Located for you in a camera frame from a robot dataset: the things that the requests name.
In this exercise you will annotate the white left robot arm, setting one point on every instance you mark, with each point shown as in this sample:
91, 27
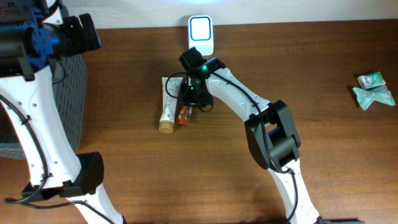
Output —
27, 96

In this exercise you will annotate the grey plastic mesh basket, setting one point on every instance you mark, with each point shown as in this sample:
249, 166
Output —
69, 93

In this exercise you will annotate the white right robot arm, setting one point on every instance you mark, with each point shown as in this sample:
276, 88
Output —
272, 136

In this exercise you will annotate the small teal tissue pack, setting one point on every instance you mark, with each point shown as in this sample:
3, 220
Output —
371, 81

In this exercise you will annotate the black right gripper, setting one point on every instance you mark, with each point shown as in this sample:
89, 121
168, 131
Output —
193, 101

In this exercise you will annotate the white barcode scanner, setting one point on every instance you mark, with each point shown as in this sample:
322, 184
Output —
200, 34

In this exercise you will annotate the green wet wipes pack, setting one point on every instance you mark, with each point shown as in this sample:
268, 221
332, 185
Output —
380, 94

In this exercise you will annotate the white cream tube gold cap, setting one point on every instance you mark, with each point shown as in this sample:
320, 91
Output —
170, 93

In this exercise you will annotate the orange chocolate bar wrapper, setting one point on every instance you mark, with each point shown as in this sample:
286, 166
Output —
184, 115

